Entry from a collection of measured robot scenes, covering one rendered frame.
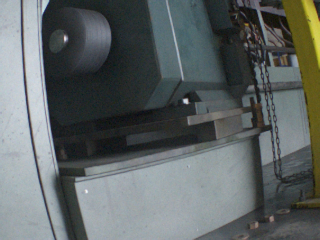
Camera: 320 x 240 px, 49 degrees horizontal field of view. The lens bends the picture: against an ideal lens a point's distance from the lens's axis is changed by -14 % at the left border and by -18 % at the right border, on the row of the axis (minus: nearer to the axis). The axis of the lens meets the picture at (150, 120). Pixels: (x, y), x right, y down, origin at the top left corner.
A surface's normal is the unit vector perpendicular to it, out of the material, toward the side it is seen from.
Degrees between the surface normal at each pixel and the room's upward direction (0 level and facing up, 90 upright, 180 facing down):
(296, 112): 90
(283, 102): 90
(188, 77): 90
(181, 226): 90
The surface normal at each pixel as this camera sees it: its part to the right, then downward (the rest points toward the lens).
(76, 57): -0.54, 0.08
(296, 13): -0.79, 0.13
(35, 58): 0.59, -0.11
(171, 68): 0.83, -0.14
